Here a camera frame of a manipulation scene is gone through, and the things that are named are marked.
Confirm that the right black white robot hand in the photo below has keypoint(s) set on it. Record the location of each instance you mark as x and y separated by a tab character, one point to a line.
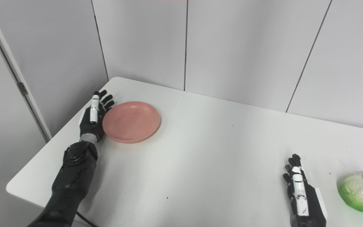
304	205

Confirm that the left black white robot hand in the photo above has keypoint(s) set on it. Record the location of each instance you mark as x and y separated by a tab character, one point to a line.
90	126

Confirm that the pink round plate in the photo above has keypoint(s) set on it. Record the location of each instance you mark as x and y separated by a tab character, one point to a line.
131	121

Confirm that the green white cabbage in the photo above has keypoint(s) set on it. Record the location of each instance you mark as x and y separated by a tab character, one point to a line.
361	190

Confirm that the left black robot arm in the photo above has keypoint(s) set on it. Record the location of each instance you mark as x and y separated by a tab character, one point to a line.
71	176

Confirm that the grey metal wall hinge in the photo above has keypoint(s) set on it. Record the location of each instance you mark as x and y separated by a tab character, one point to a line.
22	88

